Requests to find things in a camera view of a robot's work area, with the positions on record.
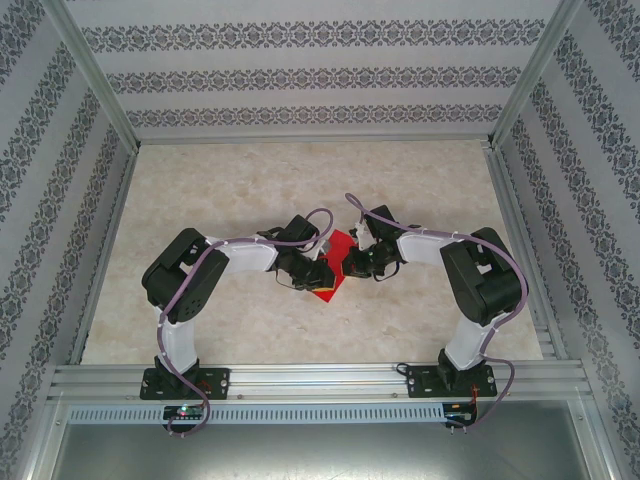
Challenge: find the red paper sheet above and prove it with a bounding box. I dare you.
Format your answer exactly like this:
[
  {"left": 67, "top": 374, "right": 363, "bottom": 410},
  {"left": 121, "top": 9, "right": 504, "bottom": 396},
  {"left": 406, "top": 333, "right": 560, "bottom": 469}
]
[{"left": 312, "top": 228, "right": 357, "bottom": 305}]

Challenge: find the grey metal sheet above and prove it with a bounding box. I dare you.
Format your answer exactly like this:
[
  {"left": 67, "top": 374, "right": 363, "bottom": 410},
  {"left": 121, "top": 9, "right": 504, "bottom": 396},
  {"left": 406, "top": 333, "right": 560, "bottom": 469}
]
[{"left": 29, "top": 422, "right": 614, "bottom": 480}]

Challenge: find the small circuit board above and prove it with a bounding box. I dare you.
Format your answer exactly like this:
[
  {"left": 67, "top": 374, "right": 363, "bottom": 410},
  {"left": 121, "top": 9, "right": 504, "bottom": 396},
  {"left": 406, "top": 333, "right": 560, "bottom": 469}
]
[
  {"left": 446, "top": 402, "right": 476, "bottom": 426},
  {"left": 163, "top": 405, "right": 206, "bottom": 420}
]

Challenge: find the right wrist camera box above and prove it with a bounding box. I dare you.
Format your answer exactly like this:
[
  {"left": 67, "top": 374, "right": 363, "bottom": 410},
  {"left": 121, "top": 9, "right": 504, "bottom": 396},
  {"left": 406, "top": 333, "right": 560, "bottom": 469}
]
[{"left": 349, "top": 219, "right": 369, "bottom": 251}]

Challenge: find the purple cable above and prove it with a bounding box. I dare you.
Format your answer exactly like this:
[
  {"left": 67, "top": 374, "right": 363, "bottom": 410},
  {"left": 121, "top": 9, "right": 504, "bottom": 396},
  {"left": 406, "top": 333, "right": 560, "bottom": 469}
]
[
  {"left": 344, "top": 192, "right": 531, "bottom": 436},
  {"left": 157, "top": 207, "right": 335, "bottom": 440}
]

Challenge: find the long aluminium mounting rail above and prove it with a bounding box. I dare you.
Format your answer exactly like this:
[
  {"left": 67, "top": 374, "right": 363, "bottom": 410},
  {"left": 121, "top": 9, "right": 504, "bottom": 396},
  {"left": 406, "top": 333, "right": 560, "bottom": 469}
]
[{"left": 47, "top": 360, "right": 596, "bottom": 404}]

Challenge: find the aluminium frame cross beam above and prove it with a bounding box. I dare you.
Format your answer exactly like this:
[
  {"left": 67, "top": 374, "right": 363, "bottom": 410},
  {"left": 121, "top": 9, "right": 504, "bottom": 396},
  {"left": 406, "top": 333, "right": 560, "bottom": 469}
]
[{"left": 134, "top": 132, "right": 494, "bottom": 147}]

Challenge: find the grey slotted cable duct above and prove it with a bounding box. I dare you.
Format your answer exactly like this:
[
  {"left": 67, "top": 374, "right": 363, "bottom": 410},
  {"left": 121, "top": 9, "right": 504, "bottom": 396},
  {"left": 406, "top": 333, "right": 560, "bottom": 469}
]
[{"left": 67, "top": 403, "right": 446, "bottom": 424}]

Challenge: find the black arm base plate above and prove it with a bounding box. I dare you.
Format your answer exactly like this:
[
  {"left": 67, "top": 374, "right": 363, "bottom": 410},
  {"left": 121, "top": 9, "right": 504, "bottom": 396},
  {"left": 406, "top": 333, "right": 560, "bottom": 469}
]
[
  {"left": 141, "top": 367, "right": 231, "bottom": 401},
  {"left": 405, "top": 364, "right": 498, "bottom": 400}
]

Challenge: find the aluminium table side rail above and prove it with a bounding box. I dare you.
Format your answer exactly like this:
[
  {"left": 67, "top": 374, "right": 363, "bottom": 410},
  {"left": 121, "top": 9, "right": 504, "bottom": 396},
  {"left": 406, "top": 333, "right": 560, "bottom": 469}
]
[
  {"left": 482, "top": 142, "right": 571, "bottom": 361},
  {"left": 67, "top": 147, "right": 141, "bottom": 366}
]

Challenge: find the aluminium frame post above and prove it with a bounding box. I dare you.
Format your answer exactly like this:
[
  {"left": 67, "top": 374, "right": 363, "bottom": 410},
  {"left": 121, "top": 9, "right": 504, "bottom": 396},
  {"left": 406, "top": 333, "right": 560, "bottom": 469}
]
[
  {"left": 487, "top": 0, "right": 586, "bottom": 149},
  {"left": 39, "top": 0, "right": 142, "bottom": 151}
]

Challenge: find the aluminium frame bar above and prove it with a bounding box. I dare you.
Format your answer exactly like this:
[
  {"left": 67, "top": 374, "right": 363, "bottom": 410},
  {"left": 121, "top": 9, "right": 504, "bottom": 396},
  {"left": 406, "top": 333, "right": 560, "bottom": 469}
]
[
  {"left": 569, "top": 394, "right": 621, "bottom": 480},
  {"left": 19, "top": 394, "right": 69, "bottom": 480}
]

